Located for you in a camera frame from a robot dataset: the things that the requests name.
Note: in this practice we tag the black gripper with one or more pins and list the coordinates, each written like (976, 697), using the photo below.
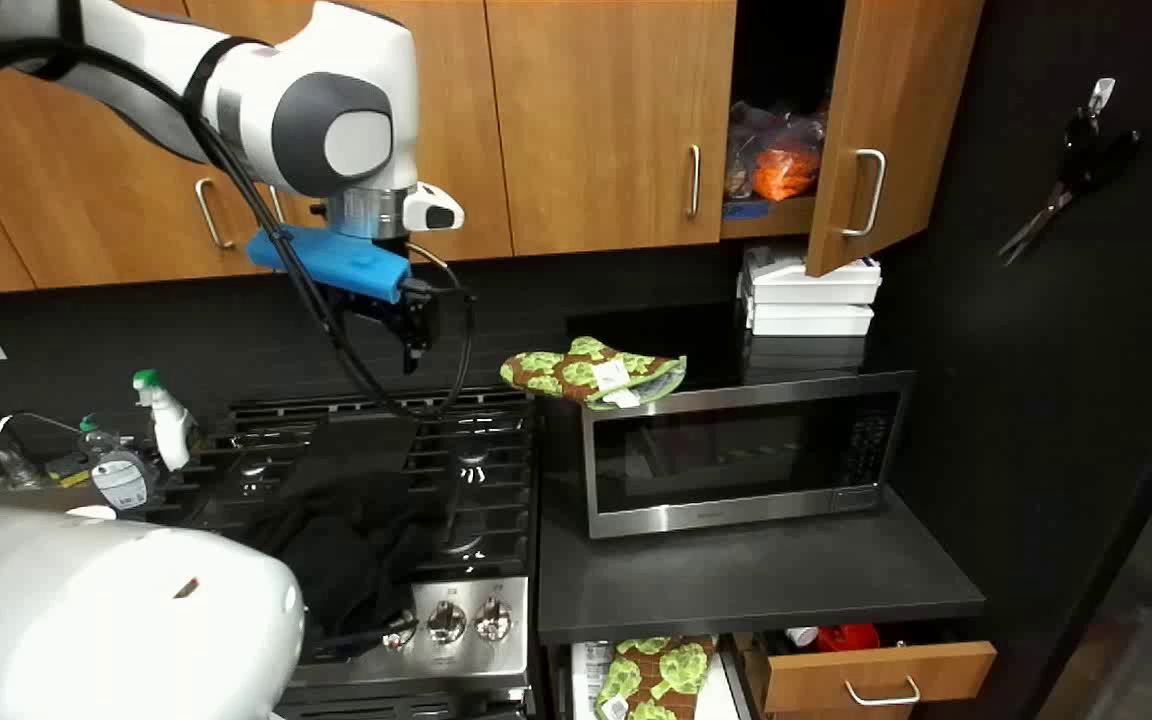
(423, 317)

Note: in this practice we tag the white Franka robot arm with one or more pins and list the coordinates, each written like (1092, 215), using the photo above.
(336, 65)

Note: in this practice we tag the black gas stove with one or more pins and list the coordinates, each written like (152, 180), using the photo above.
(469, 464)

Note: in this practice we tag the green patterned oven mitt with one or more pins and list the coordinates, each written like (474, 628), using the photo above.
(589, 372)
(656, 672)

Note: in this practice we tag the black cloth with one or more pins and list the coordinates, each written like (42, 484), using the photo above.
(351, 560)

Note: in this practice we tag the soap bottle green cap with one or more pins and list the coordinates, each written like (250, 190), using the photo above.
(171, 426)

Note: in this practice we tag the silver stove knob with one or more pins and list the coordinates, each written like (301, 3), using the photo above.
(493, 622)
(398, 636)
(450, 624)

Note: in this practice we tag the small labelled bottle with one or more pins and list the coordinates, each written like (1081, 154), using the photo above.
(120, 474)

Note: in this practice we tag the black steel microwave oven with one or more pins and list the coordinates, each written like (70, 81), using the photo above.
(738, 461)

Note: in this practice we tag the white box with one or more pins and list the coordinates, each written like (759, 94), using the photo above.
(810, 283)
(810, 322)

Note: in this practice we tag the orange plastic bag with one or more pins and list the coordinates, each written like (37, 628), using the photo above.
(784, 165)

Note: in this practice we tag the red kitchen utensil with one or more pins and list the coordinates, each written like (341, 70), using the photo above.
(851, 636)

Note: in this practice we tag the black tall cabinet panel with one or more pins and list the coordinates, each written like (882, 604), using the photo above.
(1019, 426)

